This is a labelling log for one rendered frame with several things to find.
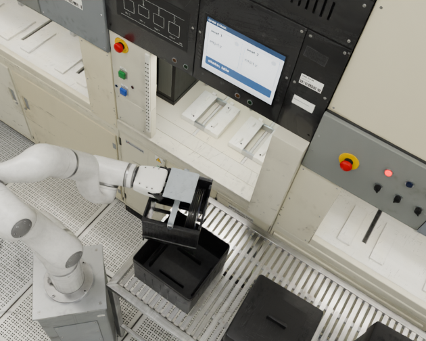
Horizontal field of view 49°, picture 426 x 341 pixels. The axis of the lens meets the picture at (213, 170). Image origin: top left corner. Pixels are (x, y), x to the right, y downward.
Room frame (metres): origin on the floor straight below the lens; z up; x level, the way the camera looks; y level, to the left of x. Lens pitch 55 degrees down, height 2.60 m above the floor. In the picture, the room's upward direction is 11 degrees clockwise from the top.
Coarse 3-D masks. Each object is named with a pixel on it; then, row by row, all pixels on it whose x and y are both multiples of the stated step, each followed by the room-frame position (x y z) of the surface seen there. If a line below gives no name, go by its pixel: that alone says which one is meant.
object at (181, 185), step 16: (176, 176) 0.87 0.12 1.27; (192, 176) 0.88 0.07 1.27; (176, 192) 0.81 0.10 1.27; (192, 192) 0.82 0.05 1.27; (208, 192) 0.91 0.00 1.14; (160, 208) 0.90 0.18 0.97; (176, 208) 0.79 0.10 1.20; (144, 224) 0.74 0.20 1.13; (160, 224) 0.73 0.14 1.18; (160, 240) 0.73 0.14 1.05; (176, 240) 0.74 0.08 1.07; (192, 240) 0.73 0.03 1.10
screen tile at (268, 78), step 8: (248, 48) 1.14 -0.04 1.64; (248, 56) 1.14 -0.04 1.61; (256, 56) 1.13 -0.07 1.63; (264, 56) 1.12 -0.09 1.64; (248, 64) 1.14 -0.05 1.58; (264, 64) 1.11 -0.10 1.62; (248, 72) 1.13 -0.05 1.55; (256, 72) 1.12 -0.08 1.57; (272, 72) 1.10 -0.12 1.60; (264, 80) 1.11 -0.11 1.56; (272, 80) 1.10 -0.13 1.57
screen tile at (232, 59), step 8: (216, 32) 1.19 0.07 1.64; (208, 40) 1.20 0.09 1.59; (216, 40) 1.19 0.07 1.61; (224, 40) 1.18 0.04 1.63; (232, 40) 1.17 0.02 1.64; (208, 48) 1.20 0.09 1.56; (216, 48) 1.19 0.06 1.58; (232, 48) 1.16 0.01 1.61; (240, 48) 1.15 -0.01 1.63; (216, 56) 1.19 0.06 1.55; (224, 56) 1.17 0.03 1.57; (232, 56) 1.16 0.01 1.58; (232, 64) 1.16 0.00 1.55
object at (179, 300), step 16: (176, 224) 0.93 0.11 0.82; (208, 240) 0.86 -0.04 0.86; (144, 256) 0.75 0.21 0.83; (160, 256) 0.79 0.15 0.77; (176, 256) 0.80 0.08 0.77; (192, 256) 0.81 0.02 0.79; (208, 256) 0.83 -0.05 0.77; (224, 256) 0.79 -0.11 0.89; (144, 272) 0.67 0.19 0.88; (160, 272) 0.72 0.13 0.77; (176, 272) 0.74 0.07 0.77; (192, 272) 0.75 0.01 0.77; (208, 272) 0.75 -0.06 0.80; (160, 288) 0.63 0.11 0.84; (176, 288) 0.67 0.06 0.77; (192, 288) 0.68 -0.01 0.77; (176, 304) 0.60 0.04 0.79; (192, 304) 0.60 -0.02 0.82
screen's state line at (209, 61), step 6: (210, 60) 1.19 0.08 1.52; (216, 66) 1.18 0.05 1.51; (222, 66) 1.17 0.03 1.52; (228, 72) 1.16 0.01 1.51; (234, 72) 1.16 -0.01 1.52; (240, 78) 1.14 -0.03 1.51; (246, 78) 1.14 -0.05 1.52; (246, 84) 1.13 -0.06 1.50; (252, 84) 1.12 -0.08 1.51; (258, 84) 1.12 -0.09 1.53; (258, 90) 1.11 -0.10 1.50; (264, 90) 1.11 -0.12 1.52
